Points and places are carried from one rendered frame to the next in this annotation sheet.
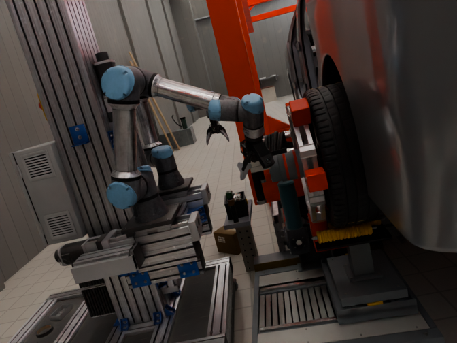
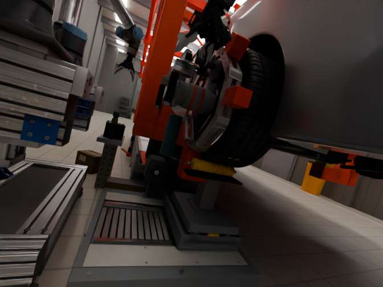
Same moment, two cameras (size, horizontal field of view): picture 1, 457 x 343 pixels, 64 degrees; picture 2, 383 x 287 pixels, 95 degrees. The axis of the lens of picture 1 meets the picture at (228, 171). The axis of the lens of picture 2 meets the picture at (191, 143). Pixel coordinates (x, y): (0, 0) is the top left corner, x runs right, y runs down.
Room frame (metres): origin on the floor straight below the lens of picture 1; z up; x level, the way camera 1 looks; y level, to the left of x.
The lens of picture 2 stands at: (0.81, 0.13, 0.68)
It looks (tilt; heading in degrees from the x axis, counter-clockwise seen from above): 4 degrees down; 331
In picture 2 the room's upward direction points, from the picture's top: 16 degrees clockwise
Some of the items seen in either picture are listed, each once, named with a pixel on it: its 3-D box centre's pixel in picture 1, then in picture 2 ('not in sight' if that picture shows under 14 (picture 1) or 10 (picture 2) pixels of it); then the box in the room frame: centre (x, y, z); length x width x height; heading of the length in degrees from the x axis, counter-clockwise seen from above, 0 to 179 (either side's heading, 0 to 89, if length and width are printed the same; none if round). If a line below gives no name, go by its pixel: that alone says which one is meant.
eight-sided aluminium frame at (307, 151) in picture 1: (305, 162); (205, 102); (1.70, -0.37, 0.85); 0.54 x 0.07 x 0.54; 171
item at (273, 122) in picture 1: (292, 124); not in sight; (4.14, -0.83, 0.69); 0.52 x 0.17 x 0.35; 81
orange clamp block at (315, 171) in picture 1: (315, 179); (236, 97); (1.38, -0.33, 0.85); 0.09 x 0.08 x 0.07; 171
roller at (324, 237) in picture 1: (343, 233); (213, 167); (1.56, -0.45, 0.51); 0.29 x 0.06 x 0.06; 81
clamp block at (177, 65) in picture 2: (260, 164); (183, 68); (1.56, -0.14, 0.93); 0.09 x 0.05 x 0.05; 81
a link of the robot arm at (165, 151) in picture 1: (163, 158); (73, 39); (2.06, 0.34, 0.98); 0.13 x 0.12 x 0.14; 28
